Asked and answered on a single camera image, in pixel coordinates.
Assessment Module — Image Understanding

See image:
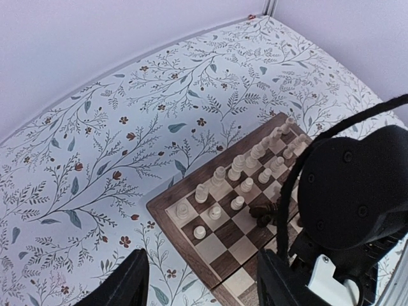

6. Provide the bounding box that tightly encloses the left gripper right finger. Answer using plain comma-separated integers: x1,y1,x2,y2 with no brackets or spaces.
257,249,327,306

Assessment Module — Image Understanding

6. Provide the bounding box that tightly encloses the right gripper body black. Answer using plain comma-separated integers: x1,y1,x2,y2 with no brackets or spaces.
289,125,407,276

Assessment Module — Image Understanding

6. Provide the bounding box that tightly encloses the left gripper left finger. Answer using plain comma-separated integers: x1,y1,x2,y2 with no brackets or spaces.
75,249,149,306

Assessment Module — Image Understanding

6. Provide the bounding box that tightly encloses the wooden chess board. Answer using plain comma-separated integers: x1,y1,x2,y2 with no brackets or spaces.
147,113,310,305

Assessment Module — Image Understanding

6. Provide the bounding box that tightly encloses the pile of dark pieces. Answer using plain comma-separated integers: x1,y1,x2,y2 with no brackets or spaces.
249,198,281,228

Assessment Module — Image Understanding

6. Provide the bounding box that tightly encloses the row of white pieces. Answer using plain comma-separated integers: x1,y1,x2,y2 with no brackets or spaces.
166,114,311,250

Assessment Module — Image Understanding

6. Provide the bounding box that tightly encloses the floral patterned table mat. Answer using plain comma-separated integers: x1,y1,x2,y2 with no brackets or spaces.
1,17,381,305

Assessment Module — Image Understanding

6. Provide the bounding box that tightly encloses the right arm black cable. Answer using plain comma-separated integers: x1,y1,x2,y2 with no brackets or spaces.
275,94,408,265

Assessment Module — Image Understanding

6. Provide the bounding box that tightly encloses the right aluminium frame post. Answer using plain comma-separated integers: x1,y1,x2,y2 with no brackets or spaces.
262,0,279,17

